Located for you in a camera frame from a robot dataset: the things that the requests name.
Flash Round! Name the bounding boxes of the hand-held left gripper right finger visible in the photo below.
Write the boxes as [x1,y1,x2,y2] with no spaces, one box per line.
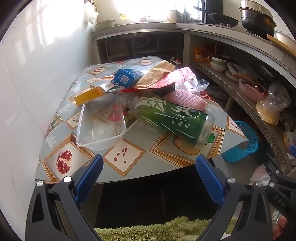
[195,155,274,241]

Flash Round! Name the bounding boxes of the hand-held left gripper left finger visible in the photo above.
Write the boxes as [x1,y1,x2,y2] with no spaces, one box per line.
[26,154,104,241]

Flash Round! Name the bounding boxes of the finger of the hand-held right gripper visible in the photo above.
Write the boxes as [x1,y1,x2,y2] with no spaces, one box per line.
[264,162,296,193]

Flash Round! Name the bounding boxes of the blue plastic basket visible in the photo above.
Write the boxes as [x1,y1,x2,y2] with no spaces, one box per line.
[222,120,259,163]

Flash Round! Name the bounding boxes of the clear plastic container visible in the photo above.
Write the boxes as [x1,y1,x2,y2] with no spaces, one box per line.
[76,94,127,152]

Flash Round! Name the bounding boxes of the white orange medicine box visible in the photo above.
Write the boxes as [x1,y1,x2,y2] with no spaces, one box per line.
[73,86,105,106]

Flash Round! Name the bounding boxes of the red plastic bag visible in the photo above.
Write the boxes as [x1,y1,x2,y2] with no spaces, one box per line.
[136,67,197,90]

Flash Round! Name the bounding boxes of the person's right hand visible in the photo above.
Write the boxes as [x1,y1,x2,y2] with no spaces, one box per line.
[272,214,289,241]

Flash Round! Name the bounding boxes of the pale pink plastic bag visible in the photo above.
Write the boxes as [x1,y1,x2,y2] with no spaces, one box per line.
[250,164,271,186]

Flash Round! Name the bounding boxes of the crumpled plastic bags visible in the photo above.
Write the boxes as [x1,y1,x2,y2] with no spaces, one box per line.
[283,130,296,165]

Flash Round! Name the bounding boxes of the fruit print tablecloth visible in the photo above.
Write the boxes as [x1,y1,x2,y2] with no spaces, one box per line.
[35,56,248,184]

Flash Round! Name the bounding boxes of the plastic bag of yellow grain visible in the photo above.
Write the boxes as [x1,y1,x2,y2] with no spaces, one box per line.
[255,81,291,126]

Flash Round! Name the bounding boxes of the metal shelf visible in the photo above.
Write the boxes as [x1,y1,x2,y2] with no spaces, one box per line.
[191,61,292,172]

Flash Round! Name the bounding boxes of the green plastic bottle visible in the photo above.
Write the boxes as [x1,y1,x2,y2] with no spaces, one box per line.
[119,95,215,147]

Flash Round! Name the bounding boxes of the green fluffy mat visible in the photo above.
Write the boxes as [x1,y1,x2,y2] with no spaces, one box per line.
[94,215,238,241]

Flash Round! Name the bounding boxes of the pink mesh cloth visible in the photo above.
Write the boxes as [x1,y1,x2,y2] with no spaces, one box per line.
[165,89,206,111]

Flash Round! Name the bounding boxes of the pink plastic basin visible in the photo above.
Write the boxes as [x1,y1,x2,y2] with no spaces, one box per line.
[238,79,266,102]

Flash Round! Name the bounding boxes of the green red snack wrapper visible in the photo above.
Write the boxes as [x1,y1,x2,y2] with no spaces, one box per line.
[102,82,125,93]

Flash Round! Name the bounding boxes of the clear plastic bag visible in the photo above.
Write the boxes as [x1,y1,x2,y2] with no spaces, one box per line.
[178,76,210,93]

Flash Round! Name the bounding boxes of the black bag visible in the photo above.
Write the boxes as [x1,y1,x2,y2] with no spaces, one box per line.
[154,83,176,98]

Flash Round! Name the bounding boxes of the stack of plates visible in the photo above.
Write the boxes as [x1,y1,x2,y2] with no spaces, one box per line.
[225,61,242,82]

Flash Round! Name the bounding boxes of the brown wooden utensils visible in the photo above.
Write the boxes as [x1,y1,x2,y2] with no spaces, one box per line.
[231,71,263,90]

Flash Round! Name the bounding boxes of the blue carton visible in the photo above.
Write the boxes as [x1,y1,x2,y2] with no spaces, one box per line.
[112,68,145,88]

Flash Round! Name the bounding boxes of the stack of white bowls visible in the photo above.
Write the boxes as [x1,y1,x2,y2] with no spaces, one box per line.
[209,54,228,71]

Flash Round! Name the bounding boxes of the beige paper bag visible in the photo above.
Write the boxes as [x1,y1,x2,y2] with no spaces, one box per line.
[134,61,176,89]

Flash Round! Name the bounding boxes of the orange snack packets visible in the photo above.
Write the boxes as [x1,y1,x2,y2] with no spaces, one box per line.
[193,46,214,64]

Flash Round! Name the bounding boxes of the wooden cutting board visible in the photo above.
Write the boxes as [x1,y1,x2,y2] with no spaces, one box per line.
[267,34,296,57]

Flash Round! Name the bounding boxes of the pale green basin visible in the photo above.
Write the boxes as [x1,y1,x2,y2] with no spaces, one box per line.
[95,20,115,30]

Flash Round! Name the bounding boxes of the black cooking pot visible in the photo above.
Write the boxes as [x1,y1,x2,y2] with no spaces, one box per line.
[239,0,277,39]

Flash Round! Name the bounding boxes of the black wok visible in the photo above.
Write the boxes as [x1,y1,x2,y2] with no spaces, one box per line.
[208,13,239,27]

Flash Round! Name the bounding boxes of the hanging white plastic bag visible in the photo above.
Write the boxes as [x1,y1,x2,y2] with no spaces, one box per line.
[84,2,100,24]

